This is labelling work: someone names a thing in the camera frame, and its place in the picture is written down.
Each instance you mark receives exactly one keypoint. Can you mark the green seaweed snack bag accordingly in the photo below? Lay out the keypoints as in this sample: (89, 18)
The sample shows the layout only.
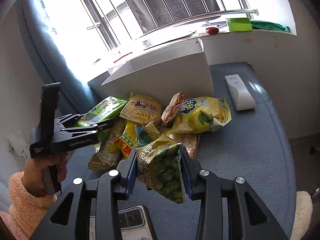
(109, 108)

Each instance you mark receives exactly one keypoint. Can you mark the yellow round cracker bag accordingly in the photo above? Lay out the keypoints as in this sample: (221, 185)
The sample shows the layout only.
(141, 109)

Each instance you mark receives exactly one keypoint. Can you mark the green plastic bag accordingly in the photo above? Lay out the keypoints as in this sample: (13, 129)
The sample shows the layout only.
(264, 25)

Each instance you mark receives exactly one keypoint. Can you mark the red round object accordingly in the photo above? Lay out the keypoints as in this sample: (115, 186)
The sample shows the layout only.
(212, 30)

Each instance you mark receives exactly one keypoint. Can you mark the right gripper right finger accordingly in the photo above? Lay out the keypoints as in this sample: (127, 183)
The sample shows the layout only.
(248, 216)

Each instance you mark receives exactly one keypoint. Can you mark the green pea snack bag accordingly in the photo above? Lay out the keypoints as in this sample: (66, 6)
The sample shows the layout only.
(159, 168)

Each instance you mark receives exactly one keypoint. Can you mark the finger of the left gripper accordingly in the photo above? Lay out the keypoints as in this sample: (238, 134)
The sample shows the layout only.
(99, 126)
(68, 120)

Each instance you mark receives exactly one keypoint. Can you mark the yellow lemon chip bag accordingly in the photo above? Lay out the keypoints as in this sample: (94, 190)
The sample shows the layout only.
(202, 114)

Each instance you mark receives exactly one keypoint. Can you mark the rice cracker clear bag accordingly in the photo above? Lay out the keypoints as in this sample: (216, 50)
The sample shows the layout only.
(189, 140)

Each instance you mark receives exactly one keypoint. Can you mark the steel window rail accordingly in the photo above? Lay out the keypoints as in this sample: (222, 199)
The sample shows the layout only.
(189, 26)

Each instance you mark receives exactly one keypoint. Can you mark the white remote control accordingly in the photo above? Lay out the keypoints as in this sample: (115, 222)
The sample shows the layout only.
(240, 95)

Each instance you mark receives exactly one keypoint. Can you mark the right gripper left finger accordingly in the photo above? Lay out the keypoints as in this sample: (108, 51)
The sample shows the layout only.
(69, 216)

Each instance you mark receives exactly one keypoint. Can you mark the white storage box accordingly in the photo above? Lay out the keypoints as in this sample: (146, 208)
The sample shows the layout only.
(161, 73)

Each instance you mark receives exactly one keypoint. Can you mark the white red small packet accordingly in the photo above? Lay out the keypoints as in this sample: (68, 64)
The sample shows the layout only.
(173, 107)

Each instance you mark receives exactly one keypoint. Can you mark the left hand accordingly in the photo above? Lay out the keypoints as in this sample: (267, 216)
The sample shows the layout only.
(32, 179)

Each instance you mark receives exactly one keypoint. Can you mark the smartphone with cartoon case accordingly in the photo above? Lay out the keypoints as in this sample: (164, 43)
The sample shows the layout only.
(135, 223)

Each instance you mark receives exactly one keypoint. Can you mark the yellow red snack pouch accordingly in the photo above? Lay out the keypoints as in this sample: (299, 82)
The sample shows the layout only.
(124, 137)

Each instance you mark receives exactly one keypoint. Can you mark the green plastic box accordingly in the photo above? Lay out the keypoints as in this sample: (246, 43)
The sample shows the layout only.
(239, 24)

